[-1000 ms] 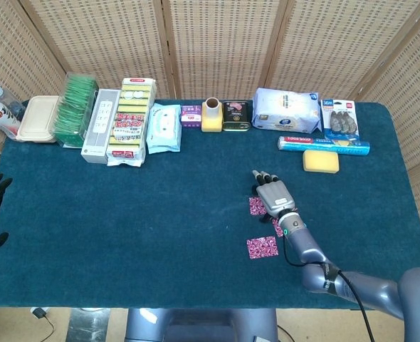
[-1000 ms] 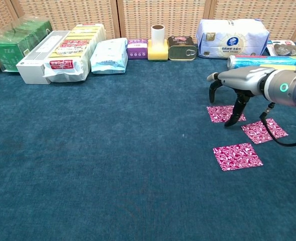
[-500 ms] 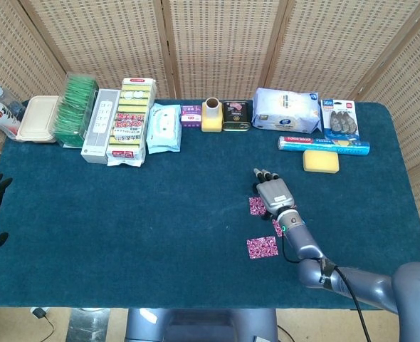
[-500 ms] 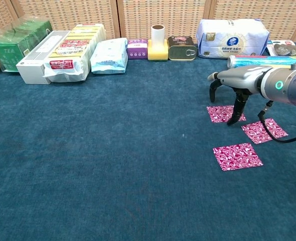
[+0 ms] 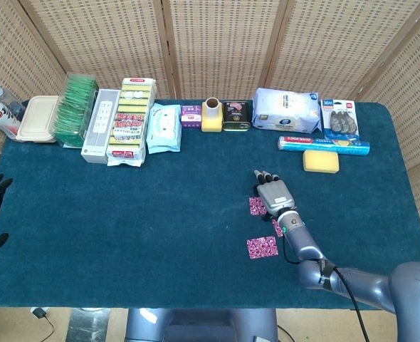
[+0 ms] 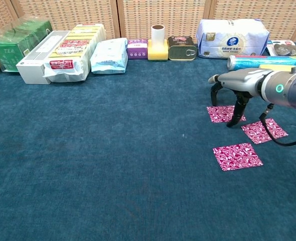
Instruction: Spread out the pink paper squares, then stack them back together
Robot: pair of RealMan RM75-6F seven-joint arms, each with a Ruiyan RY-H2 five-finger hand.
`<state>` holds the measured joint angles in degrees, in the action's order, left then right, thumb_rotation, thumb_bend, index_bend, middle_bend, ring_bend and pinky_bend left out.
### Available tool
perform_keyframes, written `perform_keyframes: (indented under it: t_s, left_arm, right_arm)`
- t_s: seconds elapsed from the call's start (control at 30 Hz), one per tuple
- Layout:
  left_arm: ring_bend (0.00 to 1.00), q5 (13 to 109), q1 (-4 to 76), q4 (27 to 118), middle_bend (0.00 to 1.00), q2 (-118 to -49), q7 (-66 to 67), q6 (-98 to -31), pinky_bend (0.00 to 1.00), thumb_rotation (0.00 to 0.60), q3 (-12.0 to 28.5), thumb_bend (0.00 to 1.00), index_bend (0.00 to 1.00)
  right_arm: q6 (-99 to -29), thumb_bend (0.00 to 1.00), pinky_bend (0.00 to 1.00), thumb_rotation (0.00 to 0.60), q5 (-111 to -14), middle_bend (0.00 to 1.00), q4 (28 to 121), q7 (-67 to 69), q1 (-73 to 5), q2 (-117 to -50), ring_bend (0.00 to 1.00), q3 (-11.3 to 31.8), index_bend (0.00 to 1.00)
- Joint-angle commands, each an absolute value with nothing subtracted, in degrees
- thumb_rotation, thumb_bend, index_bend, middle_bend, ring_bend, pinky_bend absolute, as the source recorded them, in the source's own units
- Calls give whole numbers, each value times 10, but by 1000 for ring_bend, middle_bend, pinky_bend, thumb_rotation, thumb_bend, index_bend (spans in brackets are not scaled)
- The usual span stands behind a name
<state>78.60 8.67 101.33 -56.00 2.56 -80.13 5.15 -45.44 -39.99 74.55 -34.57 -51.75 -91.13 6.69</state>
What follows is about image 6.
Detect blue food wrap box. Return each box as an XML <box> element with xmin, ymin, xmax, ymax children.
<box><xmin>227</xmin><ymin>55</ymin><xmax>296</xmax><ymax>72</ymax></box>

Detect white roll cardboard core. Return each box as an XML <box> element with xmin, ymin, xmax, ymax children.
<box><xmin>151</xmin><ymin>25</ymin><xmax>166</xmax><ymax>47</ymax></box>

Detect small purple box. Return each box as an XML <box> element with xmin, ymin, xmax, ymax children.
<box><xmin>127</xmin><ymin>39</ymin><xmax>149</xmax><ymax>60</ymax></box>

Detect yellow rectangular sponge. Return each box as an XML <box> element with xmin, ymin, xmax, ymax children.
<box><xmin>258</xmin><ymin>64</ymin><xmax>296</xmax><ymax>73</ymax></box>

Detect white blue tissue pack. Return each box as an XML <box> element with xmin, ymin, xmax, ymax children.
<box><xmin>196</xmin><ymin>18</ymin><xmax>270</xmax><ymax>60</ymax></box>

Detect yellow sponges multipack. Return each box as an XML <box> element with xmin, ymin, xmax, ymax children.
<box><xmin>43</xmin><ymin>24</ymin><xmax>107</xmax><ymax>83</ymax></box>

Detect clear box green tea bags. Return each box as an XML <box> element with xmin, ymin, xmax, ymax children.
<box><xmin>0</xmin><ymin>19</ymin><xmax>53</xmax><ymax>73</ymax></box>

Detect black gold luncheon meat can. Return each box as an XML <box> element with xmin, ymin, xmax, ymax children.
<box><xmin>167</xmin><ymin>36</ymin><xmax>198</xmax><ymax>61</ymax></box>

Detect light blue wet wipes pack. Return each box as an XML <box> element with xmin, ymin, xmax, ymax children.
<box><xmin>90</xmin><ymin>37</ymin><xmax>128</xmax><ymax>75</ymax></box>

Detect teal carpet table mat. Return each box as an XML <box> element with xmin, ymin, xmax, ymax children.
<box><xmin>0</xmin><ymin>41</ymin><xmax>296</xmax><ymax>241</ymax></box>

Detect white power strip box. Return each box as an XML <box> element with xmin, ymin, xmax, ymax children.
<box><xmin>16</xmin><ymin>30</ymin><xmax>71</xmax><ymax>85</ymax></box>

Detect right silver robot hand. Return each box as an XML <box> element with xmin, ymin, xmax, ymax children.
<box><xmin>207</xmin><ymin>69</ymin><xmax>274</xmax><ymax>128</ymax></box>

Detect yellow tape holder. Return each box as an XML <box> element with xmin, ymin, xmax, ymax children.
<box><xmin>147</xmin><ymin>39</ymin><xmax>169</xmax><ymax>62</ymax></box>

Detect woven bamboo folding screen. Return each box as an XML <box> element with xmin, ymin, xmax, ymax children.
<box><xmin>0</xmin><ymin>0</ymin><xmax>296</xmax><ymax>43</ymax></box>

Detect magenta patterned cloth square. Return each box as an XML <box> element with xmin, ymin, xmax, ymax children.
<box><xmin>212</xmin><ymin>143</ymin><xmax>264</xmax><ymax>172</ymax></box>
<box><xmin>206</xmin><ymin>105</ymin><xmax>246</xmax><ymax>124</ymax></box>
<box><xmin>241</xmin><ymin>118</ymin><xmax>288</xmax><ymax>145</ymax></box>

